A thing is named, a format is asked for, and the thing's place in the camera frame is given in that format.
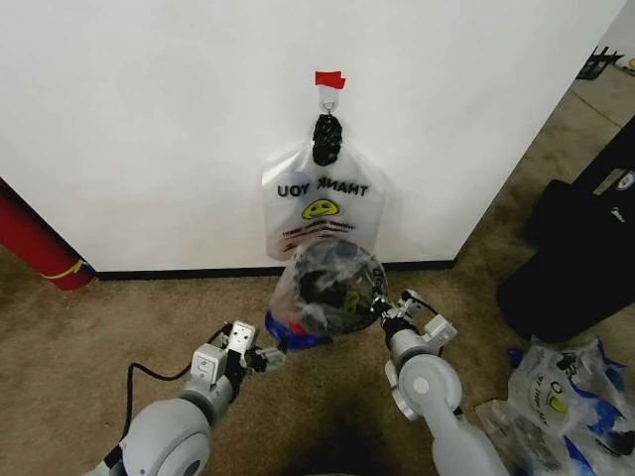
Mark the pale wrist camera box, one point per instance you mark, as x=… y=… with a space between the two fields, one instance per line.
x=242 y=338
x=411 y=305

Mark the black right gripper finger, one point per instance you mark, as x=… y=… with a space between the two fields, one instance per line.
x=381 y=305

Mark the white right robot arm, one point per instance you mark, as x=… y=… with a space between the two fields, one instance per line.
x=426 y=392

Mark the dark trash bin blue base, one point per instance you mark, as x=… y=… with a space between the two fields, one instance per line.
x=325 y=297

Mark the black frame object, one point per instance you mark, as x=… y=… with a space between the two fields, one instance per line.
x=601 y=62

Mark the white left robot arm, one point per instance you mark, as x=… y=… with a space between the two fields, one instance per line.
x=164 y=436

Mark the black baseboard strip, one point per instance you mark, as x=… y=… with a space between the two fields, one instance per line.
x=198 y=273

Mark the clear plastic bin liner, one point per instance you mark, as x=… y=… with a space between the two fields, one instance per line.
x=317 y=270

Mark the yellow round object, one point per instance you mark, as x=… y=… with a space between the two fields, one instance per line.
x=630 y=65

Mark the white wall hook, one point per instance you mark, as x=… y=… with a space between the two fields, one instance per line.
x=329 y=96

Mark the crumpled white plastic bag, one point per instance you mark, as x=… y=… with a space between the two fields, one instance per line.
x=565 y=401

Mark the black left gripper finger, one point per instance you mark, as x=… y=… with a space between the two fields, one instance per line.
x=276 y=352
x=272 y=364

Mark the white thank you garbage bag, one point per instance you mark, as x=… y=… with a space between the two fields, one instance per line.
x=322 y=228

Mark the red tape strip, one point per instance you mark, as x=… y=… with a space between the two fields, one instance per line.
x=330 y=78

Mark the black fabric bag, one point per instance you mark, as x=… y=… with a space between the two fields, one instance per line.
x=575 y=248

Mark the red cylinder yellow stripe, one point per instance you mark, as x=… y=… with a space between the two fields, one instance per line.
x=35 y=238

